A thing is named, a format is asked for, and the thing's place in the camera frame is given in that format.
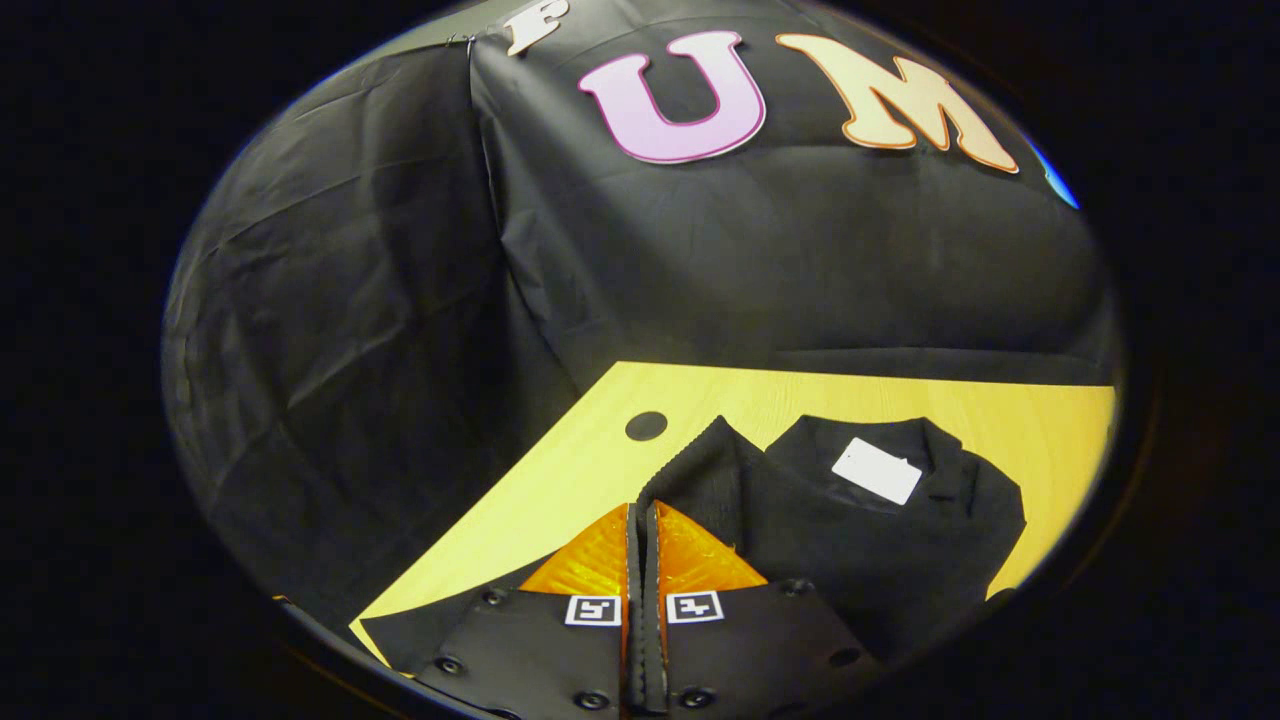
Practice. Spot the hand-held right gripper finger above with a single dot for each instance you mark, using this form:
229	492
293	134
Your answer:
655	650
634	650

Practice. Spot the black button shirt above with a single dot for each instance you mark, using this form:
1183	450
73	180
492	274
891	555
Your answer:
850	560

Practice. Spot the black backdrop cloth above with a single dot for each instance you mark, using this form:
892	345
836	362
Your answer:
700	260

